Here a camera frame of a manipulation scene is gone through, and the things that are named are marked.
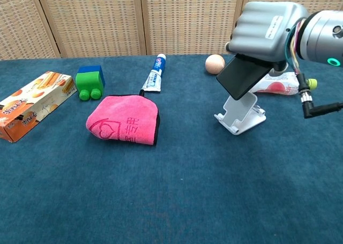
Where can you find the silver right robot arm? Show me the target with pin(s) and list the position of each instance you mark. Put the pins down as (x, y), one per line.
(320, 37)

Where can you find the woven folding screen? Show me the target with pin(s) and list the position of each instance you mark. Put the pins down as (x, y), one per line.
(134, 18)

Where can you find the black smartphone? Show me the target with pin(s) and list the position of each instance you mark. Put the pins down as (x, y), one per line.
(242, 76)

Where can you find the orange biscuit box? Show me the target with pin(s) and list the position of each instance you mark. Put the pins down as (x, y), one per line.
(32, 104)

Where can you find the green and blue toy block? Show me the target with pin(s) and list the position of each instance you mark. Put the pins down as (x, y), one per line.
(89, 80)

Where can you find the white folding phone stand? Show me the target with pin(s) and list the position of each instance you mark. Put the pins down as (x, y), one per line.
(242, 112)

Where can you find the peach coloured ball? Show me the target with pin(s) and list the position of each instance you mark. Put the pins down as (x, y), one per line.
(213, 64)

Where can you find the pink folded towel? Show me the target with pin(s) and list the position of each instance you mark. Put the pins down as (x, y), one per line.
(123, 119)

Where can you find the clear plastic drink bottle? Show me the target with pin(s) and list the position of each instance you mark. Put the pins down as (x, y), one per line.
(281, 86)

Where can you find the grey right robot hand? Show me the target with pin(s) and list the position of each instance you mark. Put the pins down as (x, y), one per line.
(262, 32)

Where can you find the blue white toothpaste tube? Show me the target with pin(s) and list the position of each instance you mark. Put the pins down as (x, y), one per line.
(155, 74)

